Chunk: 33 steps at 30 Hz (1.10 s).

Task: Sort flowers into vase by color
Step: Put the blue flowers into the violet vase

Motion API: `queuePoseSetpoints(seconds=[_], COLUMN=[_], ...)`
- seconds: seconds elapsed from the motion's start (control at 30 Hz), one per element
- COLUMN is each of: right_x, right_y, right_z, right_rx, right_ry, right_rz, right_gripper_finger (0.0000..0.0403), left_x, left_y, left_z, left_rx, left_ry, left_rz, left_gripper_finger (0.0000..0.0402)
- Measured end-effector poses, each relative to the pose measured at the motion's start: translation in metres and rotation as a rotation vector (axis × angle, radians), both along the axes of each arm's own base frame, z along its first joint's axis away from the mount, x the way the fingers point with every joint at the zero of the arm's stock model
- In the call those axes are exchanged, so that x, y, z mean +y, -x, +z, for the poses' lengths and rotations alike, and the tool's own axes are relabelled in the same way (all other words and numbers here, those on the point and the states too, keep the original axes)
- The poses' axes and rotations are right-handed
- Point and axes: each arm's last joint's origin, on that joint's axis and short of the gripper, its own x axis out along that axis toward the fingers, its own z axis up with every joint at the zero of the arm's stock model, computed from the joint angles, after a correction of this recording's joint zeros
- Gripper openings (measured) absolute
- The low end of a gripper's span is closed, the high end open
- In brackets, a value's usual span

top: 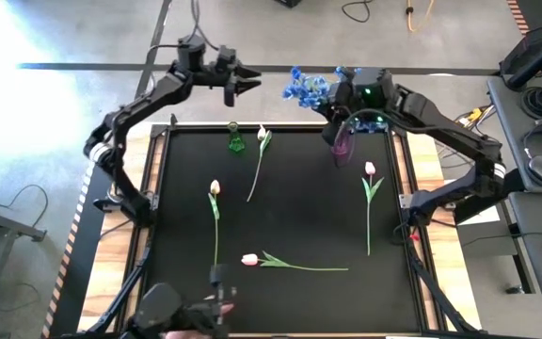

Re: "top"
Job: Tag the black support beam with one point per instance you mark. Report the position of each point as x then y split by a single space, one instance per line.
511 183

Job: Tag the grey side desk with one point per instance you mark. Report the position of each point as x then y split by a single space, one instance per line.
511 141

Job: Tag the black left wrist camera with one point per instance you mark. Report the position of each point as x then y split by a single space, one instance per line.
226 54

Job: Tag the black aluminium table frame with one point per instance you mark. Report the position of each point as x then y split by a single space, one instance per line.
400 129

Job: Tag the green glass vase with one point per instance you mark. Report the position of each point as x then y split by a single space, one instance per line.
236 143

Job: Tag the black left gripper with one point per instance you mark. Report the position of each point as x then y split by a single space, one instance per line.
230 77

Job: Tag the red and black toolbox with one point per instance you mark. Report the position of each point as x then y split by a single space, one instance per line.
522 49

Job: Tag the grey metal stand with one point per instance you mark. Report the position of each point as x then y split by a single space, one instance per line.
7 225

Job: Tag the black table mat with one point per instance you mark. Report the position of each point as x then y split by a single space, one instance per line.
299 212

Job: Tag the purple glass vase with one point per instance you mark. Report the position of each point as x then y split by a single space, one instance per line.
344 150

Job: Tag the black corner post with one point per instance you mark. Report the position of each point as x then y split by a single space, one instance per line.
174 120

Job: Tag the black floor box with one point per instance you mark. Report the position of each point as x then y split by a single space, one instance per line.
289 3

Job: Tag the black metal pole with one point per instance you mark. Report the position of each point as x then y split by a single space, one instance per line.
539 61

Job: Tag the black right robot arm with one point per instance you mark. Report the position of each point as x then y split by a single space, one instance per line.
440 122

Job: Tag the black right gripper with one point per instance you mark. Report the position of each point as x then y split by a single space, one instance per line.
344 99

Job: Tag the white tulip stem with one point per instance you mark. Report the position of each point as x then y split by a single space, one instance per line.
214 187

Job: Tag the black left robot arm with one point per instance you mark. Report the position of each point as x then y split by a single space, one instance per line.
134 106

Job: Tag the person's hand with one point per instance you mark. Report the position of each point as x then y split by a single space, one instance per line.
227 309

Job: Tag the white paper sheet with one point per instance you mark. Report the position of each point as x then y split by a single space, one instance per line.
487 219

